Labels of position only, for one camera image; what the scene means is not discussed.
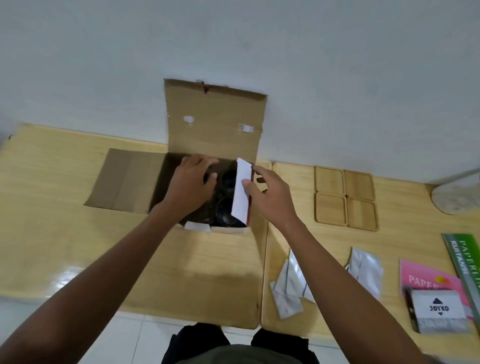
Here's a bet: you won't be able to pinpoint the person's right hand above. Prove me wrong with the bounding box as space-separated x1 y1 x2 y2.
241 165 301 230

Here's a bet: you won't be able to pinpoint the person's left hand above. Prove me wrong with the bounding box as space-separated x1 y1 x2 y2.
164 153 220 223

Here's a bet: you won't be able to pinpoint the white card divider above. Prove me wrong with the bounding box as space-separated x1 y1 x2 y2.
230 157 254 227

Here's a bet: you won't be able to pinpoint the person's right forearm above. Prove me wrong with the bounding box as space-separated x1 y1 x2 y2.
278 217 434 364

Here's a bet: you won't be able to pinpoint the person's left forearm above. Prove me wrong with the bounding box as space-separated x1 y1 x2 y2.
0 202 185 364

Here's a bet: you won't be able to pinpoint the black cup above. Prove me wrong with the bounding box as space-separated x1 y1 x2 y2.
220 169 238 193
214 196 247 228

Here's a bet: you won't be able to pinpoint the open brown cardboard box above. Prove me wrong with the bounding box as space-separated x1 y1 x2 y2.
84 78 268 235

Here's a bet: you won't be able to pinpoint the square wooden coaster tray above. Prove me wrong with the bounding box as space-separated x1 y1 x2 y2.
314 192 348 227
343 170 376 202
314 166 345 196
346 197 380 232

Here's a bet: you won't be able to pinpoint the person's black trousers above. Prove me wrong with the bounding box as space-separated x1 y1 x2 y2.
161 322 320 364

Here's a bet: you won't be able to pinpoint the person's olive shirt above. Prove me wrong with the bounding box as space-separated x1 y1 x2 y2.
192 344 302 364

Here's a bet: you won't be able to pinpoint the pink receipt book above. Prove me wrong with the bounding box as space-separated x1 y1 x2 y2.
399 258 476 320

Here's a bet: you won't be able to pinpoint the round white marble plate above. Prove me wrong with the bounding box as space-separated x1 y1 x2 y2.
431 173 480 215

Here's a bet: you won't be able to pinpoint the small silver staples box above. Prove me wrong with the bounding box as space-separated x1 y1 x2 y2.
402 286 472 335

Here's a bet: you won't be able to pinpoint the green receipt book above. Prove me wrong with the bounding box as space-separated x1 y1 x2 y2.
441 232 480 319

